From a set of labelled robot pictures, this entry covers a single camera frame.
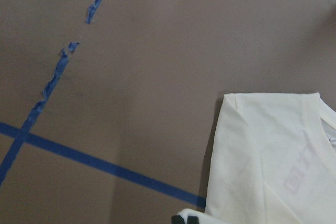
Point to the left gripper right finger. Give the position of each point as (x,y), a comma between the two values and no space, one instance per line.
(192,220)

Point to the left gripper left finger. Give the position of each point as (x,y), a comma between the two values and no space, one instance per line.
(177,219)

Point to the cream long-sleeve cat shirt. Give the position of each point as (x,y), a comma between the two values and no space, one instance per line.
(273,161)

